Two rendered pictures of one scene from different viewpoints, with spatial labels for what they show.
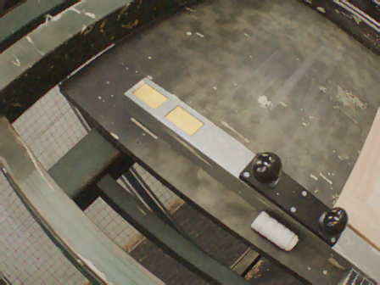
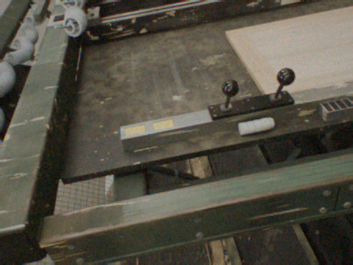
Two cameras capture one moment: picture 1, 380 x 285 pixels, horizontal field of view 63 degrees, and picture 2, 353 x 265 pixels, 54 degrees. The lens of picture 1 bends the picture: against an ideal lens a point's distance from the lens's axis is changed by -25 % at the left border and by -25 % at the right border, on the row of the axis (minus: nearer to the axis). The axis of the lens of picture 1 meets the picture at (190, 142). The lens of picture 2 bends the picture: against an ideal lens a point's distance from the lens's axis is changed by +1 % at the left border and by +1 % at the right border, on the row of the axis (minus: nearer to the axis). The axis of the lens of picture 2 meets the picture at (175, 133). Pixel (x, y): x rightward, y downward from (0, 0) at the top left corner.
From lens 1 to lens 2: 0.40 m
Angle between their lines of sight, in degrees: 27
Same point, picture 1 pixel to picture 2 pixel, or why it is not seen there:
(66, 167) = not seen: hidden behind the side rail
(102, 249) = (209, 191)
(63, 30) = (30, 136)
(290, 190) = (240, 104)
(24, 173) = (117, 215)
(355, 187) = (267, 82)
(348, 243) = (300, 97)
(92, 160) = (135, 189)
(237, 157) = (201, 116)
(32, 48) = (20, 160)
